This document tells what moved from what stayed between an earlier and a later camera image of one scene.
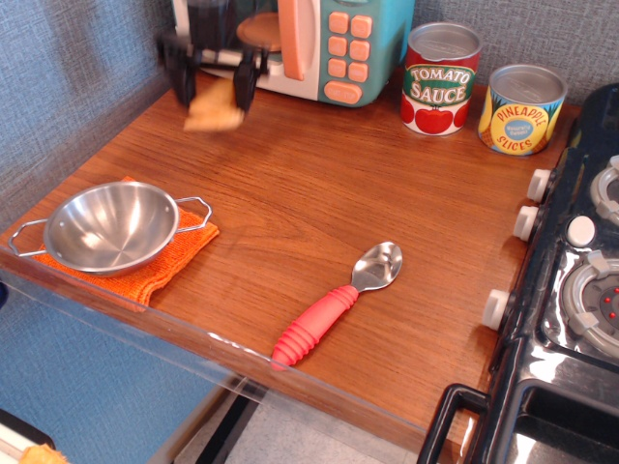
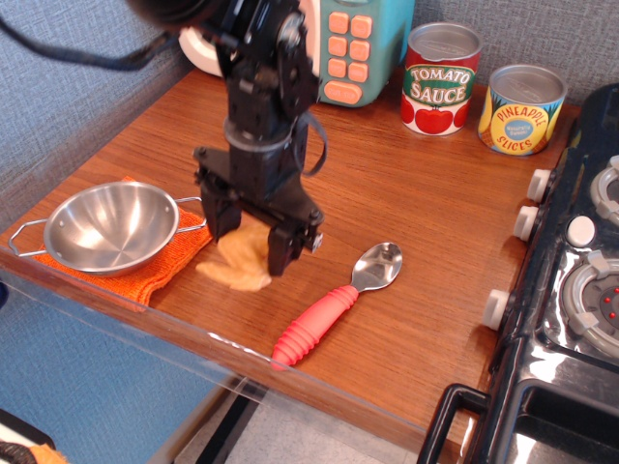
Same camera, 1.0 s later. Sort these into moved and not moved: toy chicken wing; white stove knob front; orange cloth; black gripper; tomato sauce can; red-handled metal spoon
Moved: black gripper; toy chicken wing
Not moved: orange cloth; white stove knob front; tomato sauce can; red-handled metal spoon
